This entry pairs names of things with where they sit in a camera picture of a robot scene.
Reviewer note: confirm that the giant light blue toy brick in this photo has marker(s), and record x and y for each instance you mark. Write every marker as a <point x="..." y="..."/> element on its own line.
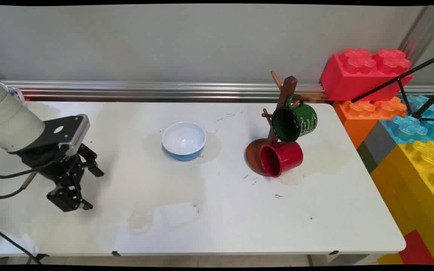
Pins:
<point x="409" y="128"/>

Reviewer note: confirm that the giant yellow toy brick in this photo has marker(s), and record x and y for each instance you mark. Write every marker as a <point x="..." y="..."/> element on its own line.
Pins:
<point x="413" y="180"/>

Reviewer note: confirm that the brown wooden mug tree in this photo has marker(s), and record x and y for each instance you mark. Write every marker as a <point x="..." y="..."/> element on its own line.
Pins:
<point x="288" y="87"/>

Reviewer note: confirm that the blue bowl white inside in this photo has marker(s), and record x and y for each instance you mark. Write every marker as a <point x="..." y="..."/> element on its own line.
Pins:
<point x="184" y="140"/>

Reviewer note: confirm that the red enamel mug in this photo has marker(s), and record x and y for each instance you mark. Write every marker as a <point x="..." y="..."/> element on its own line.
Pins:
<point x="281" y="157"/>

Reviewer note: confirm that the giant grey toy brick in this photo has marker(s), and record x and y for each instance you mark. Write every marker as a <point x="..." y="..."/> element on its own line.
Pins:
<point x="381" y="141"/>

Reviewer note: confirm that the slanted aluminium post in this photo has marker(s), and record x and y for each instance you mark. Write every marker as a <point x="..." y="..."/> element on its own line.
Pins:
<point x="422" y="34"/>

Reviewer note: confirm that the black tripod legs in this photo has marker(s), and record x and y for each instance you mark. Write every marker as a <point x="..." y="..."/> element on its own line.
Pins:
<point x="401" y="78"/>

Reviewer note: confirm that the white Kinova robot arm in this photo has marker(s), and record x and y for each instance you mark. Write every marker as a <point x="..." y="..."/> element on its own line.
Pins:
<point x="9" y="120"/>

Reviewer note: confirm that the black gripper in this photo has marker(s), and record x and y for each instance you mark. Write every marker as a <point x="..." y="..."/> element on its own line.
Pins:
<point x="53" y="167"/>

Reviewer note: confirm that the giant orange toy brick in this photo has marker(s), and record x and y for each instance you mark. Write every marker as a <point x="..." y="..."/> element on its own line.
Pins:
<point x="360" y="116"/>

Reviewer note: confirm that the giant red toy brick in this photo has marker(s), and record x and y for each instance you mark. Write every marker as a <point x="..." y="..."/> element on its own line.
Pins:
<point x="360" y="75"/>

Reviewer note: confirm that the black table edge clip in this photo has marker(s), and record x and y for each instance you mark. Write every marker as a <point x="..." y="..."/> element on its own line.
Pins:
<point x="333" y="252"/>
<point x="115" y="253"/>

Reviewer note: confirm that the giant dark green toy brick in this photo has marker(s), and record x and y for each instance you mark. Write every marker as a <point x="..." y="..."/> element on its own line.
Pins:
<point x="367" y="160"/>

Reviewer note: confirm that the white ceramic mug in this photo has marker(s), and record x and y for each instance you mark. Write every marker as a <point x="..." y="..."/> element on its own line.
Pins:
<point x="16" y="92"/>

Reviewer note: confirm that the flat red toy brick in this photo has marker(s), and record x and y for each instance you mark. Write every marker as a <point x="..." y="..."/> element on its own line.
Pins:
<point x="416" y="248"/>

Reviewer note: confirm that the green enamel mug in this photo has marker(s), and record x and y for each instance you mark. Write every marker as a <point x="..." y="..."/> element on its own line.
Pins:
<point x="294" y="122"/>

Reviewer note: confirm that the horizontal aluminium rail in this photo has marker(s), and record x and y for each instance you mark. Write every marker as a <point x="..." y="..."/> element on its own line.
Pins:
<point x="164" y="90"/>

